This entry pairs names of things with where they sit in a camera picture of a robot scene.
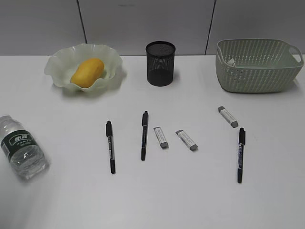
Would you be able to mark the black marker pen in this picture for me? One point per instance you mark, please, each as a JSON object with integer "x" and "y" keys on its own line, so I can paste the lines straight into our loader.
{"x": 145, "y": 118}
{"x": 241, "y": 144}
{"x": 109, "y": 134}

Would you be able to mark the black mesh pen holder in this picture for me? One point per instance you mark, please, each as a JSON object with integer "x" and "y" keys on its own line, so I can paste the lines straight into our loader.
{"x": 160, "y": 63}

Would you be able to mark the pale green plastic basket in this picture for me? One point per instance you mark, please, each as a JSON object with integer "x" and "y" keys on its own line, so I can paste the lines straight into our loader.
{"x": 262, "y": 65}

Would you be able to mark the white waste paper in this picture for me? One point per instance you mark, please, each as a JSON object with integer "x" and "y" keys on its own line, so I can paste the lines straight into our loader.
{"x": 232, "y": 62}

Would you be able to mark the clear water bottle green label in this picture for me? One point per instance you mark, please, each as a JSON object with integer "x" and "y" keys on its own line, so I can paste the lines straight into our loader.
{"x": 22, "y": 151}

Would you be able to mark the pale green wavy plate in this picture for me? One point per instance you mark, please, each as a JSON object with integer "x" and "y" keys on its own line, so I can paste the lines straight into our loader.
{"x": 63, "y": 64}

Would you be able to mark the white grey eraser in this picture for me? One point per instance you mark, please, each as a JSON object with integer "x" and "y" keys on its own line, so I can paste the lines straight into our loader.
{"x": 228, "y": 117}
{"x": 161, "y": 137}
{"x": 191, "y": 145}

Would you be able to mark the yellow mango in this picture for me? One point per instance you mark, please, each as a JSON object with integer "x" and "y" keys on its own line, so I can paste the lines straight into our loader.
{"x": 88, "y": 72}

